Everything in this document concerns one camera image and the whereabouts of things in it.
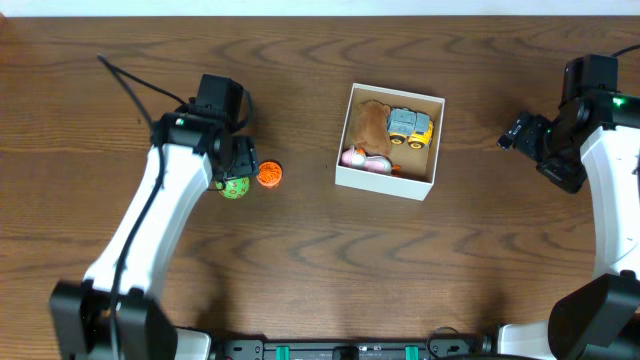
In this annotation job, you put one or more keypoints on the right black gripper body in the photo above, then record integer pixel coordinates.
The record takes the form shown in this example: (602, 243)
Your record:
(522, 133)

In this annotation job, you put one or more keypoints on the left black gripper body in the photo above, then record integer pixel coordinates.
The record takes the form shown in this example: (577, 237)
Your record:
(242, 160)

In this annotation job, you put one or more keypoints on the orange ribbed ball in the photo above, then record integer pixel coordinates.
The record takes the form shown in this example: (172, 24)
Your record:
(270, 174)

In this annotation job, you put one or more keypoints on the green numbered dice ball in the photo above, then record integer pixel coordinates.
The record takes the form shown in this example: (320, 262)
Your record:
(234, 188)

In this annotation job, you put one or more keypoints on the white pink toy chicken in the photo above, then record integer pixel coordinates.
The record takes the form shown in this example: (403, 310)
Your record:
(356, 158)

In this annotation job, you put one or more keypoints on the yellow grey toy truck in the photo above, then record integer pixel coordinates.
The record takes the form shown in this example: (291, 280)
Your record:
(410, 127)

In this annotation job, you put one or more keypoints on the brown plush bear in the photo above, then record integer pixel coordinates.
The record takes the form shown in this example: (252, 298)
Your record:
(369, 128)

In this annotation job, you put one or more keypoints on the white cardboard box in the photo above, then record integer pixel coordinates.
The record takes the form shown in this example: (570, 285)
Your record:
(416, 177)

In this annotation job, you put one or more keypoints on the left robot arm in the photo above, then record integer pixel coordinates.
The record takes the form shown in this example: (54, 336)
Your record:
(114, 313)

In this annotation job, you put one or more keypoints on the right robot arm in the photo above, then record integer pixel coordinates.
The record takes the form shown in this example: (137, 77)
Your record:
(594, 140)

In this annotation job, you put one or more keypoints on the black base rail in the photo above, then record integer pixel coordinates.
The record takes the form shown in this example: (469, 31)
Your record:
(345, 350)

